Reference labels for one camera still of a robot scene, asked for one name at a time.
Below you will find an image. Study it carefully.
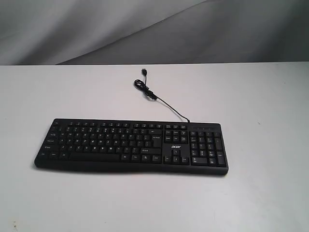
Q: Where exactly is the black acer keyboard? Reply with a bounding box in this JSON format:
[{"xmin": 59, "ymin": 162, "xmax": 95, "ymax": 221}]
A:
[{"xmin": 34, "ymin": 118, "xmax": 229, "ymax": 175}]

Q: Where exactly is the grey backdrop cloth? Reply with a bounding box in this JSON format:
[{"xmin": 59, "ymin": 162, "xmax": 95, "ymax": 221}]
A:
[{"xmin": 0, "ymin": 0, "xmax": 309, "ymax": 65}]

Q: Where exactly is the black USB cable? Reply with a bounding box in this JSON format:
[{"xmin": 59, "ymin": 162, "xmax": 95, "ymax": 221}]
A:
[{"xmin": 133, "ymin": 68, "xmax": 191, "ymax": 122}]

